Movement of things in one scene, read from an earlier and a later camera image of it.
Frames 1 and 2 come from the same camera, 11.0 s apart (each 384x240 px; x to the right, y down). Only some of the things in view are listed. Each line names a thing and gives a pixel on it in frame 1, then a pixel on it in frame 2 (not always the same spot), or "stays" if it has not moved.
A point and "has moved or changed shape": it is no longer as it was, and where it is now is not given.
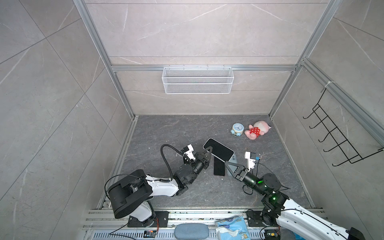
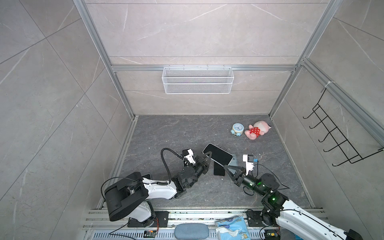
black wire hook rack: x=350 y=153 stays
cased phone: x=219 y=150 has moved or changed shape
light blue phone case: x=233 y=159 stays
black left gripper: x=203 y=160 stays
